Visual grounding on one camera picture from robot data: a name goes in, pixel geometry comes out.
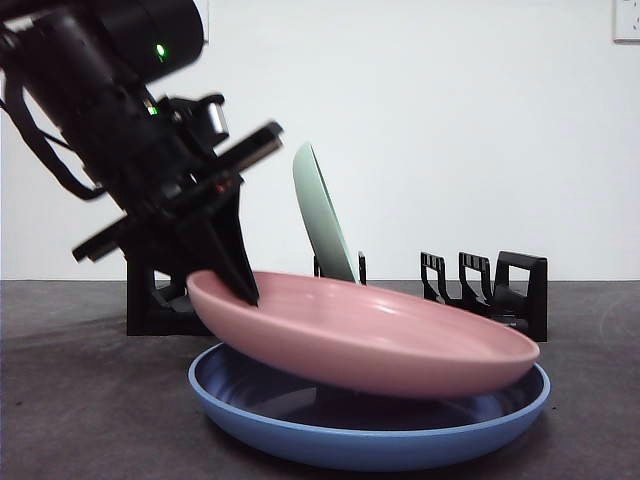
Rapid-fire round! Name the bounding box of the white wall socket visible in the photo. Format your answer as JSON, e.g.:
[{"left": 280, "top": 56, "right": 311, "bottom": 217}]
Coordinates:
[{"left": 613, "top": 0, "right": 640, "bottom": 44}]

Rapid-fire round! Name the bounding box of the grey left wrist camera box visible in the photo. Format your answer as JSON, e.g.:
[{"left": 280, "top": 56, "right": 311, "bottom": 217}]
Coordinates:
[{"left": 197, "top": 93, "right": 232, "bottom": 149}]

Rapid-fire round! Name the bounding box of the blue round plate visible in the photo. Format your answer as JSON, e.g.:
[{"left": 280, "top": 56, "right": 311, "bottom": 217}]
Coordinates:
[{"left": 187, "top": 342, "right": 552, "bottom": 471}]

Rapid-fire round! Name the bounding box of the black plastic plate rack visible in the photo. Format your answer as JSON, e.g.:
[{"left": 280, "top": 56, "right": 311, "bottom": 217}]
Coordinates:
[{"left": 126, "top": 249, "right": 550, "bottom": 343}]

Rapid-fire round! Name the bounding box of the pink round plate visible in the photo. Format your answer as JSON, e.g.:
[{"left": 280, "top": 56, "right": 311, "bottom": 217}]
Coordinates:
[{"left": 185, "top": 269, "right": 542, "bottom": 400}]

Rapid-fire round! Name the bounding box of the green round plate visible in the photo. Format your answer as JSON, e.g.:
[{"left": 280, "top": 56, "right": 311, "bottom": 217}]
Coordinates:
[{"left": 291, "top": 142, "right": 359, "bottom": 286}]

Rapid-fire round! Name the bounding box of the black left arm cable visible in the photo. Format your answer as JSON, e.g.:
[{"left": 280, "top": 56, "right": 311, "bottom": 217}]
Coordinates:
[{"left": 0, "top": 29, "right": 109, "bottom": 202}]

